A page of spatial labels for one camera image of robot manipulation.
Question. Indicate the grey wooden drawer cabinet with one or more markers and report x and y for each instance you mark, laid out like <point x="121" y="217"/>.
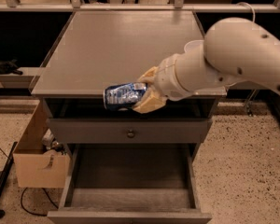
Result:
<point x="103" y="48"/>

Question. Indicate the cardboard box on floor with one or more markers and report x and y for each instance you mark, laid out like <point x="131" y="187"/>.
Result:
<point x="37" y="167"/>

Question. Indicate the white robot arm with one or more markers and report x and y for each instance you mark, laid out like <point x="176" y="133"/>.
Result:
<point x="234" y="50"/>

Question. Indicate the closed grey top drawer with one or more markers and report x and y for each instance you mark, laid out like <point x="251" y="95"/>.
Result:
<point x="107" y="131"/>

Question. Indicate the metal diagonal bracket strut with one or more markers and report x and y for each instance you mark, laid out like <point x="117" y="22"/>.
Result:
<point x="249" y="101"/>

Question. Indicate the open grey middle drawer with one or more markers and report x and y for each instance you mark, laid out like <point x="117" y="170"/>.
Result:
<point x="130" y="184"/>

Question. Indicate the round brass drawer knob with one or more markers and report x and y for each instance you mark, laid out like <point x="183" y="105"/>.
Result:
<point x="130" y="134"/>

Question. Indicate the white ceramic bowl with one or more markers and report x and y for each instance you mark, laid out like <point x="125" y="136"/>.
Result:
<point x="193" y="45"/>

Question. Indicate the black bar on floor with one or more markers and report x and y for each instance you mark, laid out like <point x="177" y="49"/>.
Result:
<point x="0" y="184"/>

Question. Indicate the black object on ledge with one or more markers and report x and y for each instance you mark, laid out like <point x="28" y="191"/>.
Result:
<point x="9" y="67"/>

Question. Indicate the blue pepsi can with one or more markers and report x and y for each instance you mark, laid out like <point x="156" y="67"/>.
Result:
<point x="123" y="96"/>

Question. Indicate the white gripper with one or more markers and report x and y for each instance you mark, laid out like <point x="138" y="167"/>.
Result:
<point x="166" y="79"/>

